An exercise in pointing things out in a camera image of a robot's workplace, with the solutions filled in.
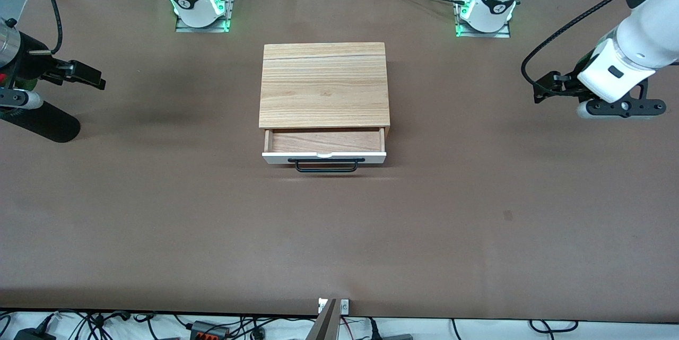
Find grey camera stand pole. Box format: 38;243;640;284
305;299;339;340

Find black looped floor cable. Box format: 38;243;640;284
529;320;580;334

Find black orange connector box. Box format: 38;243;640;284
190;321;230;340

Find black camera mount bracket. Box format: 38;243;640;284
0;87;28;108
586;79;667;118

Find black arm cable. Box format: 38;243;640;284
29;0;64;57
521;0;679;98

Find black left camera mount bracket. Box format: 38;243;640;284
586;79;667;118

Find black power adapter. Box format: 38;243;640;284
13;328;57;340

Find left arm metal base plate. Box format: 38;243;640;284
455;0;511;38

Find small metal mounting bracket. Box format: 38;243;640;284
317;298;351;315

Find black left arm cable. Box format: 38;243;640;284
521;0;679;98

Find white drawer with black handle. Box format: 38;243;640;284
262;128;388;173

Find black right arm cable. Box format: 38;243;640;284
29;0;64;57

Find black ribbed vase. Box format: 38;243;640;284
0;102;81;143

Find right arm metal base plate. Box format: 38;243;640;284
175;0;237;33

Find black right camera mount bracket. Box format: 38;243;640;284
0;87;28;108

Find wooden drawer cabinet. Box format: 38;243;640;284
259;42;392;140

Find artificial rose with green leaves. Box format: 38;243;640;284
0;67;39;115

